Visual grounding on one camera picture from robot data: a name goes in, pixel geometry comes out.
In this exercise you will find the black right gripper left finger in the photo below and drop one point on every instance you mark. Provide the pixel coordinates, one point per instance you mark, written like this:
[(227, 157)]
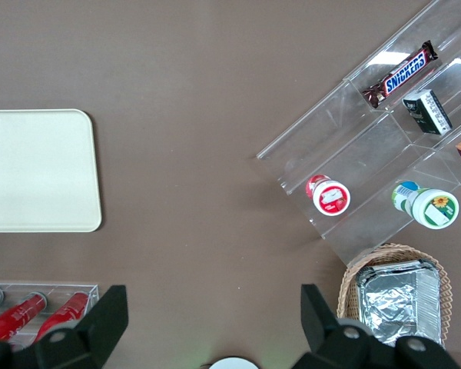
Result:
[(96, 330)]

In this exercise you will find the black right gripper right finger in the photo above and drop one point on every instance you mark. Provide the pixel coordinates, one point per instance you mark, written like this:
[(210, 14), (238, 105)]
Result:
[(330, 342)]

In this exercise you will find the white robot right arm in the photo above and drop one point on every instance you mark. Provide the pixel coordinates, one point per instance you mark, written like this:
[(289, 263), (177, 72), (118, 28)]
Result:
[(234, 363)]

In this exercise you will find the light wicker basket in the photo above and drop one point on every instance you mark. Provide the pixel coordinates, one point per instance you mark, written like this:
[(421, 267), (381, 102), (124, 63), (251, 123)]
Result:
[(347, 292)]

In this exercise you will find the beige rectangular tray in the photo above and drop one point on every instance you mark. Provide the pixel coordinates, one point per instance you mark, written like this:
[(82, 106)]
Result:
[(38, 169)]

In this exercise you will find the clear acrylic bottle rack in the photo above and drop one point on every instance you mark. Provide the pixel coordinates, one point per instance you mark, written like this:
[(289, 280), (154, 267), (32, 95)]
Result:
[(93, 289)]

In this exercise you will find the aluminium foil container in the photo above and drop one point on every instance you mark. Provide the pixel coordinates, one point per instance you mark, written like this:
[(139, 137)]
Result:
[(395, 303)]

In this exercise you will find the red lid yogurt bottle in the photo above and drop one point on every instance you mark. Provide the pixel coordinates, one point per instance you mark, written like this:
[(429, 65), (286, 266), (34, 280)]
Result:
[(330, 198)]

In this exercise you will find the green lid yogurt bottle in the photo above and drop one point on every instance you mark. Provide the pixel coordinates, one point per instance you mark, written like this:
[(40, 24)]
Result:
[(434, 207)]

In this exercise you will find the clear acrylic tiered stand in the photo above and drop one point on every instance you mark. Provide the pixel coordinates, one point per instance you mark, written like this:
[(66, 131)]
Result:
[(330, 127)]

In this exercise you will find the small black carton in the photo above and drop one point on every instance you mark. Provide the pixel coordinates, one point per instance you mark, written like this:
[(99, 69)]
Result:
[(426, 112)]

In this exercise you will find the Snickers chocolate bar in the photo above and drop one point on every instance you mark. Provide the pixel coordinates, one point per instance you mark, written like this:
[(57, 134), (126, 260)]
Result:
[(403, 75)]

